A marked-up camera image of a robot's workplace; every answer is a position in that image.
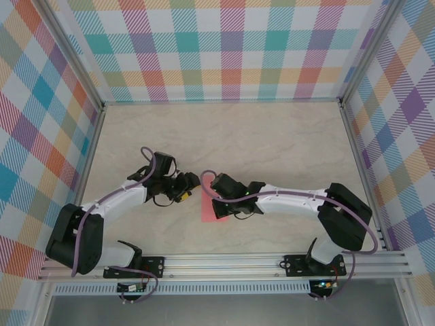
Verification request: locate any pink paper sheet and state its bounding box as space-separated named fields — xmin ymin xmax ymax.
xmin=200 ymin=185 xmax=230 ymax=223

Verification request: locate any thin black cable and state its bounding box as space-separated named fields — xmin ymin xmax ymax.
xmin=151 ymin=194 xmax=175 ymax=207

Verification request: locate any purple cable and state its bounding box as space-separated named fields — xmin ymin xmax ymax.
xmin=70 ymin=146 xmax=160 ymax=305
xmin=199 ymin=169 xmax=379 ymax=302

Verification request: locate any long aluminium base rail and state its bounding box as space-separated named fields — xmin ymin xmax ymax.
xmin=36 ymin=250 xmax=415 ymax=282

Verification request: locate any slotted grey cable duct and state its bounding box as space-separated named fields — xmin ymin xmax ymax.
xmin=53 ymin=280 xmax=312 ymax=295

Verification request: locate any aluminium side rail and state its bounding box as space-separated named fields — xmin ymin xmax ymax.
xmin=59 ymin=103 xmax=107 ymax=255
xmin=338 ymin=100 xmax=390 ymax=252

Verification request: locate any thin aluminium wall rail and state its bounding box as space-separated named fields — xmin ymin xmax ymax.
xmin=101 ymin=96 xmax=343 ymax=107

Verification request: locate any aluminium frame post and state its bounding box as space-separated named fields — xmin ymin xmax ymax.
xmin=39 ymin=0 xmax=105 ymax=111
xmin=338 ymin=0 xmax=404 ymax=109

